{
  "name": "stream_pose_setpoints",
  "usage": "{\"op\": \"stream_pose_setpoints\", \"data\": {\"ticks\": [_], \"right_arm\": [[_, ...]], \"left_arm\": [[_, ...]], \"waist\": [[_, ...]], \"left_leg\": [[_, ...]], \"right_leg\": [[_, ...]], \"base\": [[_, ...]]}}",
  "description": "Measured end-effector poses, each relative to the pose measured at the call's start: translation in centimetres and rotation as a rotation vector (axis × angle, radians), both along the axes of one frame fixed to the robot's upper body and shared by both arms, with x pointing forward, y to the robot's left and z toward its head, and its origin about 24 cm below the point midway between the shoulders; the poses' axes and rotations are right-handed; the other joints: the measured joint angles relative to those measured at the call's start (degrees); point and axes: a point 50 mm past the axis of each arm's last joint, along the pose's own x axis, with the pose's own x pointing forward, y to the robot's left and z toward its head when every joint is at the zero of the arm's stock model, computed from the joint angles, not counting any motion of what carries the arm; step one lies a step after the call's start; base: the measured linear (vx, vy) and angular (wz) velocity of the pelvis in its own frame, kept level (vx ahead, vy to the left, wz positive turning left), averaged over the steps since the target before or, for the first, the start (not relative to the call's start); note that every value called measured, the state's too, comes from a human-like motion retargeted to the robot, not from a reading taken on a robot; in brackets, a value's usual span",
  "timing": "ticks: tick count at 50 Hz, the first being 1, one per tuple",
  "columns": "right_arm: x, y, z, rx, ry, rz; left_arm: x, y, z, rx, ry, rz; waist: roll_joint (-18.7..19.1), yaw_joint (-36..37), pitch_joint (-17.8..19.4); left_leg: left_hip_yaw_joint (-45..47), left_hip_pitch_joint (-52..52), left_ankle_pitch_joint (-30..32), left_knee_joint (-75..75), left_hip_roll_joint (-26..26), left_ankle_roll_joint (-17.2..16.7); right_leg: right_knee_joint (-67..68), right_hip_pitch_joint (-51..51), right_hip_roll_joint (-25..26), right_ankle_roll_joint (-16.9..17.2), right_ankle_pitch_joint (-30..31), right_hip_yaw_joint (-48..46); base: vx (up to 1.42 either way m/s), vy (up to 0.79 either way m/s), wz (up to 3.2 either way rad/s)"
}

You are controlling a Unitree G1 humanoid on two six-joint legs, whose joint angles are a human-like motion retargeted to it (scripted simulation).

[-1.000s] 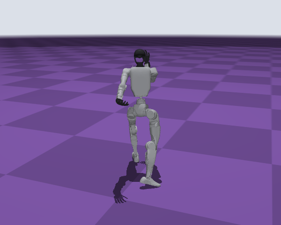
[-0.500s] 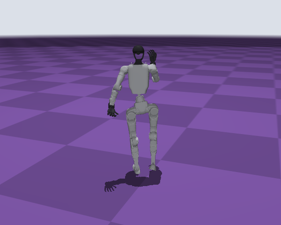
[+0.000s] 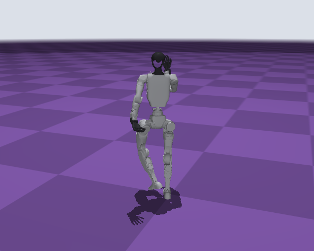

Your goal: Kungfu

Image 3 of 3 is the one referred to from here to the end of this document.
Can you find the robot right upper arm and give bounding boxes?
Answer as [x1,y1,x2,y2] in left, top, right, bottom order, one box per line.
[170,74,178,92]

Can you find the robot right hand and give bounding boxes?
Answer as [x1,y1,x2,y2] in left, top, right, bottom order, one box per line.
[163,55,172,74]

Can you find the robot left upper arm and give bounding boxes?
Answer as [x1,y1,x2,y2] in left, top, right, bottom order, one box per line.
[134,74,148,104]

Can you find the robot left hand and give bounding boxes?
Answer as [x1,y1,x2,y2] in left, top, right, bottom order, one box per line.
[130,118,145,132]

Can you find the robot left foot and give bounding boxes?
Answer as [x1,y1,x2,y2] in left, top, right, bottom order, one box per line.
[148,182,163,190]

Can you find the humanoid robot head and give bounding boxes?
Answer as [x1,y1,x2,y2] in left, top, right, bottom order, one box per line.
[151,52,165,75]

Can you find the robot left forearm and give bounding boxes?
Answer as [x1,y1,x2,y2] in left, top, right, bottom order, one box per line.
[130,96,140,120]

